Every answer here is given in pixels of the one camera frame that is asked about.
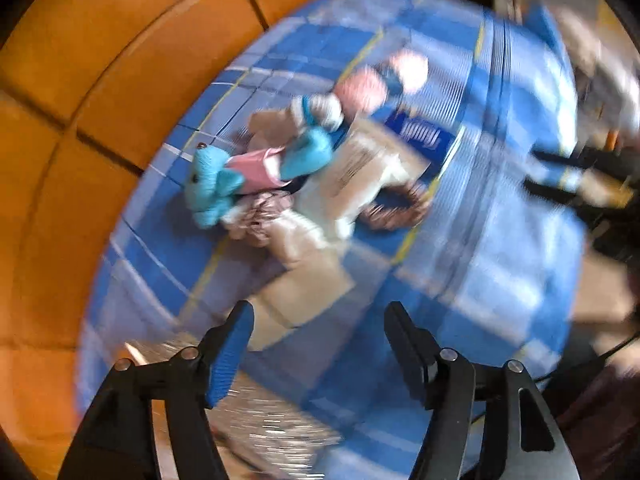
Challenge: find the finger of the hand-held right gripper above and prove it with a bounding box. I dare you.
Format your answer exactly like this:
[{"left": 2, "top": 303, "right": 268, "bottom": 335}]
[{"left": 521, "top": 147, "right": 608, "bottom": 206}]

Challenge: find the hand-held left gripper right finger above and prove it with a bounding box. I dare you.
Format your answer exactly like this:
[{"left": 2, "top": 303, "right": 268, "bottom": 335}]
[{"left": 384, "top": 301, "right": 581, "bottom": 480}]

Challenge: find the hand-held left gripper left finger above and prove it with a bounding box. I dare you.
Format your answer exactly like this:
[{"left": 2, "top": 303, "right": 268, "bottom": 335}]
[{"left": 59, "top": 300, "right": 256, "bottom": 480}]

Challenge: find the white towel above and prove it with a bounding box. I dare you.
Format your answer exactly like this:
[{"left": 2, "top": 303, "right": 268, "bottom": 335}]
[
  {"left": 247, "top": 252, "right": 357, "bottom": 352},
  {"left": 267, "top": 210, "right": 333, "bottom": 268}
]

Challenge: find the brown scrunchie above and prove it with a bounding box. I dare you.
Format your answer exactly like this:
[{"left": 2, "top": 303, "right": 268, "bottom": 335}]
[{"left": 359, "top": 181, "right": 435, "bottom": 232}]

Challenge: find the pink satin scrunchie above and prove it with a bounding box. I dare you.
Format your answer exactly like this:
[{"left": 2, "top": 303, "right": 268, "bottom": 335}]
[{"left": 223, "top": 192, "right": 297, "bottom": 247}]

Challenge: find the blue plush toy pink dress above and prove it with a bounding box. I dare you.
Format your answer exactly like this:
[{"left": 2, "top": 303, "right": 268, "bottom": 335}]
[{"left": 187, "top": 127, "right": 335, "bottom": 228}]

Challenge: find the white labelled packet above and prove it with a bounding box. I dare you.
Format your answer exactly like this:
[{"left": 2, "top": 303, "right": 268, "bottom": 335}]
[{"left": 295, "top": 117, "right": 432, "bottom": 241}]

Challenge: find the pink soft toy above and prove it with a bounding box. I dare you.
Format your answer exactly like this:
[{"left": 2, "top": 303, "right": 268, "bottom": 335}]
[{"left": 331, "top": 50, "right": 431, "bottom": 117}]

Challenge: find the silver embossed tissue box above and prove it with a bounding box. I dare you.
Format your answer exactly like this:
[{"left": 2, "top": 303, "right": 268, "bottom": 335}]
[{"left": 124, "top": 339, "right": 347, "bottom": 467}]

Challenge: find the blue plaid blanket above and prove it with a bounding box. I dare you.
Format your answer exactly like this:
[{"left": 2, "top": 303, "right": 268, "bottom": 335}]
[{"left": 75, "top": 0, "right": 590, "bottom": 477}]

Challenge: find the blue tissue pack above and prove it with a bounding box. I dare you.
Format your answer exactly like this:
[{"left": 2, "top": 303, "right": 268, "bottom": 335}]
[{"left": 384, "top": 109, "right": 462, "bottom": 173}]

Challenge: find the beige cloth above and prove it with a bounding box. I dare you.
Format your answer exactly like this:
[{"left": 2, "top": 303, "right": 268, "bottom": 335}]
[{"left": 248, "top": 104, "right": 312, "bottom": 152}]

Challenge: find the wooden wardrobe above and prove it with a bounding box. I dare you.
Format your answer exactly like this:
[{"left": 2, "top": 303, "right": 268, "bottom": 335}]
[{"left": 0, "top": 0, "right": 396, "bottom": 480}]

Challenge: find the black cable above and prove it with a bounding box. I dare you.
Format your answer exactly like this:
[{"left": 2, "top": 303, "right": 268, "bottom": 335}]
[{"left": 535, "top": 332, "right": 640, "bottom": 383}]

